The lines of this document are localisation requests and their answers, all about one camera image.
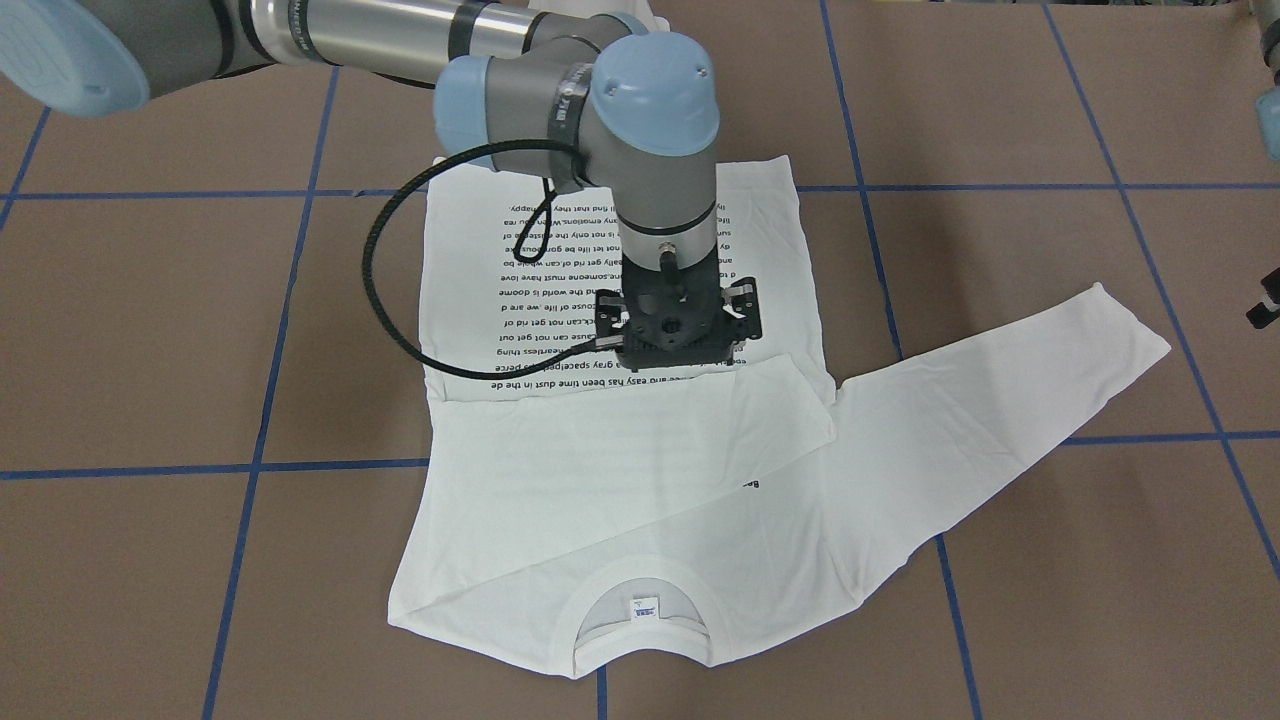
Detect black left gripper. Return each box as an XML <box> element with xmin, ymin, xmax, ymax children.
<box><xmin>1245</xmin><ymin>268</ymin><xmax>1280</xmax><ymax>329</ymax></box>

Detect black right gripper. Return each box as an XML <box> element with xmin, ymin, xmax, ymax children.
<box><xmin>594</xmin><ymin>256</ymin><xmax>763</xmax><ymax>372</ymax></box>

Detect white long-sleeve printed shirt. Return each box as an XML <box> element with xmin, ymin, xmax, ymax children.
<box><xmin>387</xmin><ymin>156</ymin><xmax>1170</xmax><ymax>679</ymax></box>

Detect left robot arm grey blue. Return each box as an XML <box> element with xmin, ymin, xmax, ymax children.
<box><xmin>1245</xmin><ymin>1</ymin><xmax>1279</xmax><ymax>329</ymax></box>

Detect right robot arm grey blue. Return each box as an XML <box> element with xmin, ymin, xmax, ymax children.
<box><xmin>1</xmin><ymin>1</ymin><xmax>763</xmax><ymax>380</ymax></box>

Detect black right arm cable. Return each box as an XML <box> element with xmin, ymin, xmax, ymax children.
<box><xmin>362</xmin><ymin>138</ymin><xmax>627</xmax><ymax>380</ymax></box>

